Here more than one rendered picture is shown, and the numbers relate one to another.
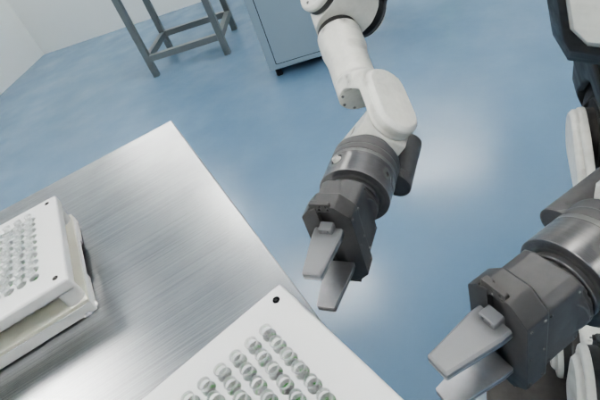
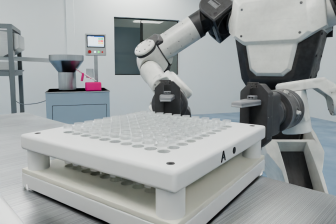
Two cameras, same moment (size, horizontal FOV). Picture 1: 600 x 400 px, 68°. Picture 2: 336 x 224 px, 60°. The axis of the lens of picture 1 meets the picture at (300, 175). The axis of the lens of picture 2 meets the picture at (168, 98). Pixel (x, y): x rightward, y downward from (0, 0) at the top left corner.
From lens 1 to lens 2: 45 cm
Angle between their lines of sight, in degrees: 41
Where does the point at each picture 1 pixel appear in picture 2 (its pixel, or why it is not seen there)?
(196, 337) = not seen: hidden behind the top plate
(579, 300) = (280, 103)
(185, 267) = not seen: hidden behind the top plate
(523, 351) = (265, 110)
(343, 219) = (176, 88)
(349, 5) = (157, 58)
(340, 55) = (154, 70)
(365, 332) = not seen: outside the picture
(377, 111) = (177, 80)
